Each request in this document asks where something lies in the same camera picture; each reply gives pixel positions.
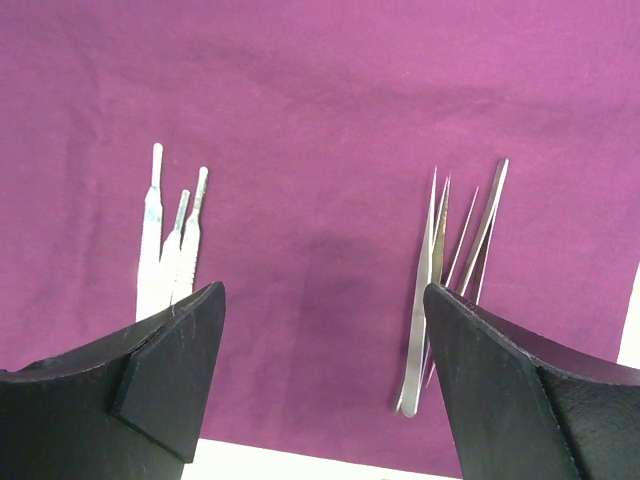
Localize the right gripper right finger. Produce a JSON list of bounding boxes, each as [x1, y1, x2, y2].
[[424, 284, 639, 479]]

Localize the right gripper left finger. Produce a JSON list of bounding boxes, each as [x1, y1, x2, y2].
[[1, 282, 226, 480]]

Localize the steel scalpel handle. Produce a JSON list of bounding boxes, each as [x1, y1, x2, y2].
[[159, 190, 190, 310], [171, 166, 209, 304], [135, 143, 163, 321]]

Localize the thin steel probe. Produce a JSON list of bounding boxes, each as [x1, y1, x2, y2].
[[424, 185, 481, 389]]

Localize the purple surgical cloth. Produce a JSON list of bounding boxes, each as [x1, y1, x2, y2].
[[1, 1, 639, 476]]

